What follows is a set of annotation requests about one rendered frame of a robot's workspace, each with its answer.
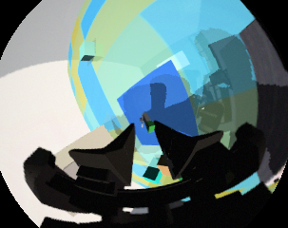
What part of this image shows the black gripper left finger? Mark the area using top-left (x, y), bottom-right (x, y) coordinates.
top-left (68, 123), bottom-right (136, 186)

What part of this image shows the small orange block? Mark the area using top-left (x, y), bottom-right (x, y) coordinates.
top-left (158, 155), bottom-right (171, 176)

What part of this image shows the dark grey panel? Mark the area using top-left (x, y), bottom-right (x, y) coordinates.
top-left (55, 125), bottom-right (114, 179)

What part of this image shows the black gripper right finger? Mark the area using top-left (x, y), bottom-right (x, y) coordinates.
top-left (154, 121), bottom-right (224, 180)

